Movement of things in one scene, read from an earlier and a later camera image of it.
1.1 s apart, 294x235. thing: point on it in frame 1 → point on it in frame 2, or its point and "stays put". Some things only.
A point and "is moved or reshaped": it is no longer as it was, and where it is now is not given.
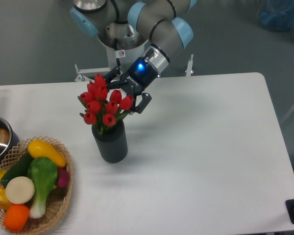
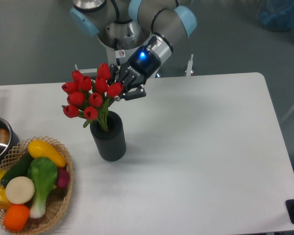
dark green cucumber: x=19 y=169 stays put
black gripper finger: x=146 y=98 → x=139 y=93
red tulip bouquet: x=99 y=109 is moved or reshaped
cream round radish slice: x=20 y=190 stays put
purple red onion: x=62 y=177 stays put
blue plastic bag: x=283 y=15 stays put
